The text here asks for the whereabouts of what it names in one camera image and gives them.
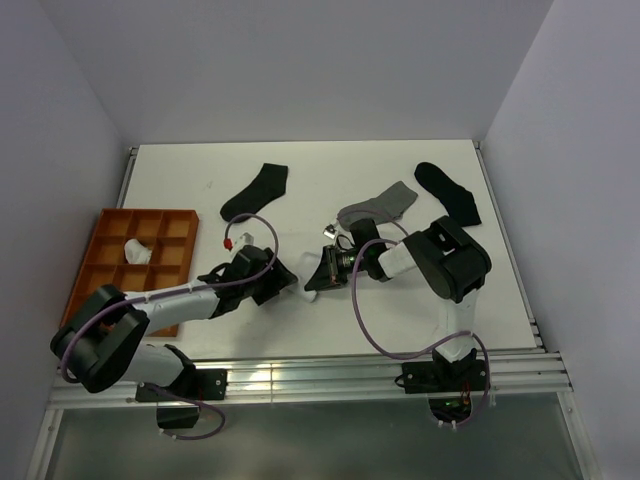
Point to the black sock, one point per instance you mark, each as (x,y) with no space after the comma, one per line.
(458,201)
(269,185)

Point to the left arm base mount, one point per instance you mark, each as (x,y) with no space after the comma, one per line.
(186,401)

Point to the aluminium frame rail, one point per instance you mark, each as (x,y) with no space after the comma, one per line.
(327,379)

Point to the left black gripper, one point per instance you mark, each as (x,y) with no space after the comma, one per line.
(276,280)

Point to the black sock right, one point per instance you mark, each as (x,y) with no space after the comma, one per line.
(458,201)

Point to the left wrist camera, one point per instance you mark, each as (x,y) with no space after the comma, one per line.
(233,246)

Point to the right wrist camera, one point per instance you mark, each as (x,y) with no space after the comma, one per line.
(332,231)

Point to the orange compartment tray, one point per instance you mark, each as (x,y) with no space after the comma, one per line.
(170,234)

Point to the white striped sock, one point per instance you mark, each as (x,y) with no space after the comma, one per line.
(304,270)

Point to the black sock left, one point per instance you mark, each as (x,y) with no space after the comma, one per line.
(269,185)

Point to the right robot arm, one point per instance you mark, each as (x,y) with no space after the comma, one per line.
(452,263)

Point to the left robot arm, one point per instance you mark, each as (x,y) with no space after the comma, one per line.
(103,343)

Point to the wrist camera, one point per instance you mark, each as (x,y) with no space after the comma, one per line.
(233,246)
(332,231)

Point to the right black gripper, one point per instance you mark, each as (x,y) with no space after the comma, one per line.
(329,273)

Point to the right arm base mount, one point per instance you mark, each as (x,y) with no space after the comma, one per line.
(459,379)

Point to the grey sock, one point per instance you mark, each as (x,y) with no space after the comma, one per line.
(391,204)

